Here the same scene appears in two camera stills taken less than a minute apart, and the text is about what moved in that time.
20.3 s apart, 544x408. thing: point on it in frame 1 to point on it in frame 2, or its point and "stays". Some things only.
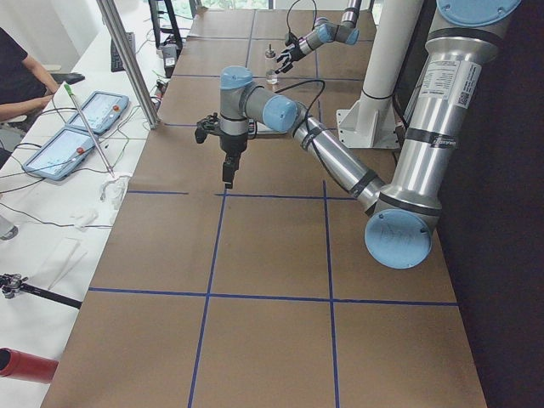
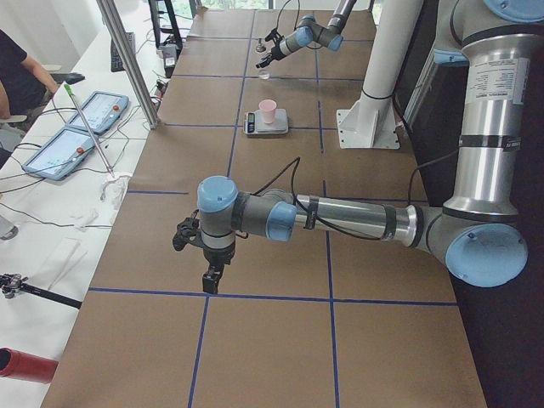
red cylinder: (27, 366) stays
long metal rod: (90, 132) stays
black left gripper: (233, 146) to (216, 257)
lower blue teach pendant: (61, 155) stays
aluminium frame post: (121, 40) stays
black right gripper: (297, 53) to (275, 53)
